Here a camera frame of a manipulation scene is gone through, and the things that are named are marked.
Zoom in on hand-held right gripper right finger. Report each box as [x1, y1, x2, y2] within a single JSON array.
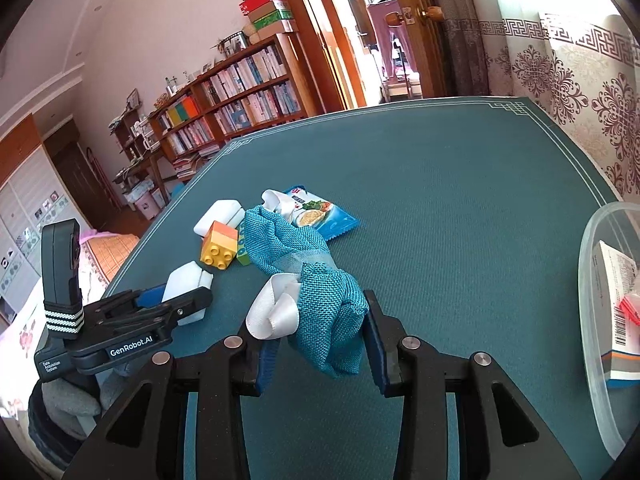
[[362, 289, 583, 480]]

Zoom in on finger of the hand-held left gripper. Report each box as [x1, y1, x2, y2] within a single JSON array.
[[102, 287, 214, 333], [87, 284, 169, 317]]

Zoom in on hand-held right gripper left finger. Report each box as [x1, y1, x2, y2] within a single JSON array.
[[62, 317, 281, 480]]

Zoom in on white sponge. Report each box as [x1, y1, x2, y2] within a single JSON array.
[[161, 261, 213, 327]]

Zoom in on teal woven cloth with ribbon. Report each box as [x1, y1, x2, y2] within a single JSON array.
[[241, 189, 369, 380]]

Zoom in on yellow and orange toy brick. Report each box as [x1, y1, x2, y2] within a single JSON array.
[[200, 221, 241, 272]]

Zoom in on green toy block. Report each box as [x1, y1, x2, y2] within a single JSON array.
[[236, 225, 253, 267]]

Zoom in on blue snack packet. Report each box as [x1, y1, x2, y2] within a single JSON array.
[[282, 185, 361, 240]]

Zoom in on clear plastic container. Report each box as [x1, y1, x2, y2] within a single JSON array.
[[577, 201, 640, 461]]

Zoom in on white cardboard box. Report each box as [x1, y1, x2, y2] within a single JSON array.
[[597, 240, 640, 389]]

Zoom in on white sliding wardrobe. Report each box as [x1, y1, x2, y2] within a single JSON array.
[[0, 114, 92, 321]]

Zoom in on pink storage bin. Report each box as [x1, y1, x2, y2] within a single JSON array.
[[137, 192, 169, 221]]

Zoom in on dark wooden door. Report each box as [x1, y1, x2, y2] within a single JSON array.
[[50, 130, 122, 232]]

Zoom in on wooden side shelf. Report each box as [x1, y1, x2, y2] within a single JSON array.
[[110, 107, 166, 211]]

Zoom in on rows of books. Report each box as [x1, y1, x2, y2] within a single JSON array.
[[157, 46, 302, 161]]

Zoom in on wooden bookshelf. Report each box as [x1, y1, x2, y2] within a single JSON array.
[[147, 32, 321, 183]]

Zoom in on tan box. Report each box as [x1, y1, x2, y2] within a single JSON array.
[[244, 20, 299, 45]]

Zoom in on green box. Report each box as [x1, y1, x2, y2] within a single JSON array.
[[247, 1, 296, 32]]

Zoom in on red box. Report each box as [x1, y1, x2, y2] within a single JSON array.
[[239, 0, 287, 15]]

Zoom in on pink hanging garment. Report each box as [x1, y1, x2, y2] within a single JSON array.
[[367, 0, 423, 82]]

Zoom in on grey-brown curtain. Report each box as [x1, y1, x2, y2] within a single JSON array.
[[425, 0, 511, 99]]

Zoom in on white patterned curtain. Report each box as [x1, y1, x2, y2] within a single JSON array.
[[480, 0, 640, 207]]

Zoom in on wooden door frame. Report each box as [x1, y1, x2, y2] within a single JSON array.
[[267, 0, 382, 117]]

